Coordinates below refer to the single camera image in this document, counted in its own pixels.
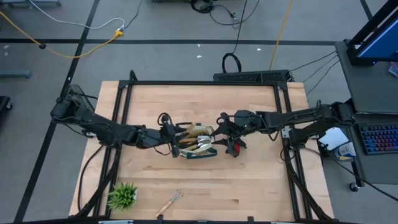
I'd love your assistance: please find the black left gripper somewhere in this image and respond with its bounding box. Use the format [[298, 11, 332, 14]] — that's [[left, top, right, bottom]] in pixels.
[[160, 123, 195, 159]]

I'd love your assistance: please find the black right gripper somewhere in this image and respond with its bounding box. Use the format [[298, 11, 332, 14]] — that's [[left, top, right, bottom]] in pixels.
[[210, 109, 259, 158]]

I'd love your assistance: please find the wooden handled steel trowel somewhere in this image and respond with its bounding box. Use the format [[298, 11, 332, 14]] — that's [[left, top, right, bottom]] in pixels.
[[178, 135, 214, 149]]

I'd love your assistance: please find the cream green-trimmed gardening bag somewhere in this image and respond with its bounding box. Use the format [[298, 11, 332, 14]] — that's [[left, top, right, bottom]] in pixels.
[[177, 123, 218, 160]]

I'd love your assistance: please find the chrome pronged hand rake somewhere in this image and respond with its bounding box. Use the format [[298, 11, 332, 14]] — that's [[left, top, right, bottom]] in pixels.
[[154, 189, 184, 218]]

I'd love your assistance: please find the black power strip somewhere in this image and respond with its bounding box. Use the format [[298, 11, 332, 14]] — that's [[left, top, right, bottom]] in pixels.
[[213, 69, 292, 83]]

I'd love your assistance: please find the green artificial potted plant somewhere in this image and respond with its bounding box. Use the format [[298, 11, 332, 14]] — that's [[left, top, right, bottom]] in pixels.
[[106, 182, 139, 212]]

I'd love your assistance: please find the white paper sheet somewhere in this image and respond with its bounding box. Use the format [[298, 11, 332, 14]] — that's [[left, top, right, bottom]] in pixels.
[[317, 126, 349, 151]]

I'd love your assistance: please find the white blue can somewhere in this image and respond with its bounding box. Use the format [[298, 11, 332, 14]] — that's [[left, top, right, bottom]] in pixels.
[[334, 141, 357, 162]]

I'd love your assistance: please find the grey side desk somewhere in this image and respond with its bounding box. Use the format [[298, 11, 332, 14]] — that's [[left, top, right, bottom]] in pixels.
[[335, 40, 398, 114]]

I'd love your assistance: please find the backlit computer keyboard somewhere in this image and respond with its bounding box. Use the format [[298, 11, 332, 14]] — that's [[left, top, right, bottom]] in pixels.
[[359, 123, 398, 156]]

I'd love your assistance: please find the grey furniture foot bar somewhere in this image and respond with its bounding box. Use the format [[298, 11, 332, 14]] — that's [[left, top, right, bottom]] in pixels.
[[0, 70, 32, 78]]

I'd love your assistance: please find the black caster wheel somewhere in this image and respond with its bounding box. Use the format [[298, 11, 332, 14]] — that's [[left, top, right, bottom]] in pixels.
[[0, 95, 13, 111]]

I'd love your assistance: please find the blue lit monitor screen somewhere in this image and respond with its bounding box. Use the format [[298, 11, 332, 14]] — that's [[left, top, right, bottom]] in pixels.
[[356, 17, 398, 60]]

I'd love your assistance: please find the black table frame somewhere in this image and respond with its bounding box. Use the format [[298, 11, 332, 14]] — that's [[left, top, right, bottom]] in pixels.
[[70, 70, 338, 222]]

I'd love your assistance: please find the black coiled floor cable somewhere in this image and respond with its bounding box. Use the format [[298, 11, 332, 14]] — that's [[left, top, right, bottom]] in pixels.
[[221, 52, 243, 74]]

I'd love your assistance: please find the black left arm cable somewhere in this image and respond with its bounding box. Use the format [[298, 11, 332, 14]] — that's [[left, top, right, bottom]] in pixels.
[[76, 144, 105, 213]]

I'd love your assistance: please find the black wire basket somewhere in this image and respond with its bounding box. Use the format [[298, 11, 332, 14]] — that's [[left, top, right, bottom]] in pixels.
[[66, 83, 96, 110]]

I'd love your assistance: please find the yellow hanging cable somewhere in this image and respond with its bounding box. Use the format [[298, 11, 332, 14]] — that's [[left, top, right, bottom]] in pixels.
[[269, 0, 295, 71]]

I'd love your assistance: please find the yellow floor extension cord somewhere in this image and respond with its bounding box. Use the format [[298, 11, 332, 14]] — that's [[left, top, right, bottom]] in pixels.
[[0, 11, 124, 60]]

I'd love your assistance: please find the black cable bundle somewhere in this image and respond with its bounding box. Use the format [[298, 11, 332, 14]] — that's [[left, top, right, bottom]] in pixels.
[[189, 0, 261, 30]]

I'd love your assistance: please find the white floor cable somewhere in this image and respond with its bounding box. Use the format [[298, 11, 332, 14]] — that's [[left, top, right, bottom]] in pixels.
[[27, 0, 126, 31]]

